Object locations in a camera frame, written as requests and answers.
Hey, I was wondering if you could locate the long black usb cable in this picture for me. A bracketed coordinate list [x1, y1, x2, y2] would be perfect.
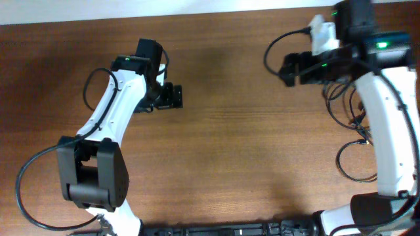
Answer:
[321, 81, 373, 142]

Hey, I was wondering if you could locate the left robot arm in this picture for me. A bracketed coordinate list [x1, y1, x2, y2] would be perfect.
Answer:
[57, 39, 182, 235]

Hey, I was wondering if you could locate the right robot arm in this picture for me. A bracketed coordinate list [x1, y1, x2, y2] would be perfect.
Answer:
[276, 1, 419, 235]

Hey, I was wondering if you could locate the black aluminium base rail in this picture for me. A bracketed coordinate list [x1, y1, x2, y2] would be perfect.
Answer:
[67, 219, 318, 236]

